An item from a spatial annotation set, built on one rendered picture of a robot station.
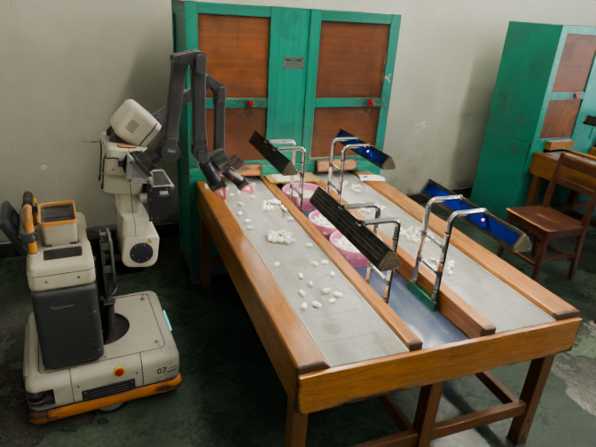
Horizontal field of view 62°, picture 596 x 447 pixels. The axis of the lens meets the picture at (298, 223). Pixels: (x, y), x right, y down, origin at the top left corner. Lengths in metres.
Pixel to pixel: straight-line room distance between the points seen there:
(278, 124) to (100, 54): 1.32
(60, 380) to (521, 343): 1.92
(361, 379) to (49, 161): 2.82
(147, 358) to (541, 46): 3.83
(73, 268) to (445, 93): 3.84
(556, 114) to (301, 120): 2.45
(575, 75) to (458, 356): 3.41
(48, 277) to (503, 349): 1.80
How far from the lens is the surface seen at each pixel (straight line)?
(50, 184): 3.96
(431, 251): 2.56
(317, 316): 1.93
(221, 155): 2.18
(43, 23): 3.75
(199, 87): 2.09
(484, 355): 2.05
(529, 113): 4.80
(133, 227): 2.35
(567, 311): 2.29
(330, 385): 1.72
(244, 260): 2.23
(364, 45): 3.38
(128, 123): 2.20
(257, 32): 3.11
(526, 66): 4.85
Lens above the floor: 1.83
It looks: 24 degrees down
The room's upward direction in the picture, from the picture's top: 4 degrees clockwise
